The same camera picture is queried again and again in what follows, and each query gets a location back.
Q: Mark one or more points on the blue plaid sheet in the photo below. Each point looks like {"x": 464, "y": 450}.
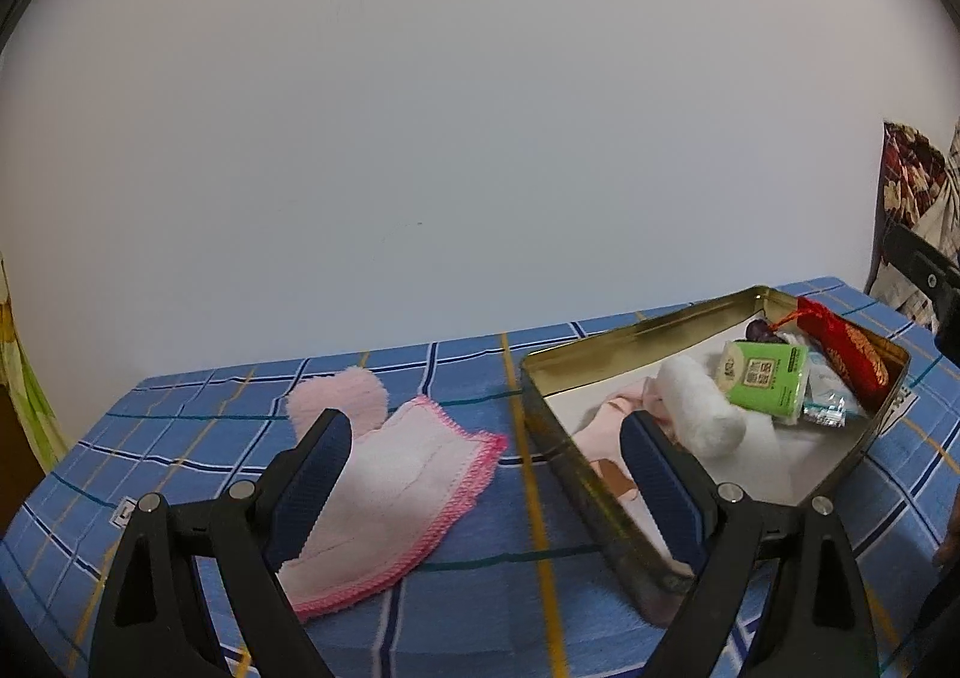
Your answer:
{"x": 487, "y": 618}

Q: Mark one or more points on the white towel with pink trim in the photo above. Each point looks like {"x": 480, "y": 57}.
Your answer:
{"x": 405, "y": 483}

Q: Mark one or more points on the green tissue pack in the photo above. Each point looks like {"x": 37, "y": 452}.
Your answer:
{"x": 765, "y": 378}

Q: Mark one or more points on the white cloth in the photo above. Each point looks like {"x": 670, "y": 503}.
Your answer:
{"x": 701, "y": 408}

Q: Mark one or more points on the dark purple scrunchie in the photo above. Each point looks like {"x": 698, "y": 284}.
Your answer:
{"x": 757, "y": 329}

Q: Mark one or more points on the green floral hanging cloth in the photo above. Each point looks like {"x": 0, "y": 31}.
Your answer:
{"x": 22, "y": 378}

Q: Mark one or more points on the dark red floral fabric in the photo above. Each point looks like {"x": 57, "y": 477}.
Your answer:
{"x": 911, "y": 175}

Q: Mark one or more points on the cotton swab pack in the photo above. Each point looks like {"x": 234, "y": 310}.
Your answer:
{"x": 825, "y": 412}

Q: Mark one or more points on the gold metal tin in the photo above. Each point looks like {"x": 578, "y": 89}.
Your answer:
{"x": 570, "y": 445}

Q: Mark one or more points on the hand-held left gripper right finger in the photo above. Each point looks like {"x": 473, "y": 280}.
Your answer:
{"x": 667, "y": 490}

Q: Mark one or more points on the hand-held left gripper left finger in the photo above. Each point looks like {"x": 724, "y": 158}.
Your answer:
{"x": 307, "y": 490}

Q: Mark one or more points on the pink fluffy cloth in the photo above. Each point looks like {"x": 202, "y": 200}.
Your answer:
{"x": 337, "y": 400}

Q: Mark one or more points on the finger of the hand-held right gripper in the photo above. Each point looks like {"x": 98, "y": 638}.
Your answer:
{"x": 919, "y": 265}

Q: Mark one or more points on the red embroidered pouch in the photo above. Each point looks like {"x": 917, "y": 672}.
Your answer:
{"x": 844, "y": 348}

